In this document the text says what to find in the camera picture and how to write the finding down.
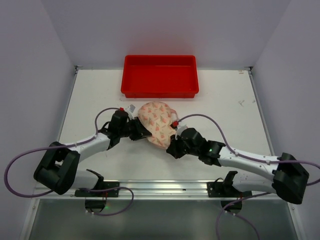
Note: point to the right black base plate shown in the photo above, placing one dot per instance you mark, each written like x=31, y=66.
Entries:
x=224, y=188

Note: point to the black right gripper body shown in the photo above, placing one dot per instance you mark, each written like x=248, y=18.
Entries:
x=175, y=148

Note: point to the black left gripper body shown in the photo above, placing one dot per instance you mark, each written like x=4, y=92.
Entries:
x=139, y=130

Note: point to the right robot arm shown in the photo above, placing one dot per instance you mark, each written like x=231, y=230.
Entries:
x=282, y=175

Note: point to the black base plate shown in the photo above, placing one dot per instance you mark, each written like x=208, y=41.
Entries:
x=224, y=188
x=89, y=184

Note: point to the floral mesh laundry bag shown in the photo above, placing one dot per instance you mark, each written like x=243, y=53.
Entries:
x=157, y=117

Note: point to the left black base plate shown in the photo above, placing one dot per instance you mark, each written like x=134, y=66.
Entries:
x=89, y=184

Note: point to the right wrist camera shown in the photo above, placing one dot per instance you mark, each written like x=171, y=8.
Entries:
x=179, y=128

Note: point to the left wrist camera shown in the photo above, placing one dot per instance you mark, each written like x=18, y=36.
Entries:
x=129, y=110

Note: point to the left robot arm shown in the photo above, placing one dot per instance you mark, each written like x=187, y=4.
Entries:
x=58, y=168

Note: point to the aluminium mounting rail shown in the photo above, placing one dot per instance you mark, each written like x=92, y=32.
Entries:
x=170, y=190

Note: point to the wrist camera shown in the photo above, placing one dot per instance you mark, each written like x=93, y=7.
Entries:
x=179, y=128
x=129, y=110

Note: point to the red plastic tray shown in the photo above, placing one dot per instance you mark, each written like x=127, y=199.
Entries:
x=160, y=76

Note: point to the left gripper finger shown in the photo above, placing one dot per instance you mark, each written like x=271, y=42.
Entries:
x=139, y=130
x=136, y=137

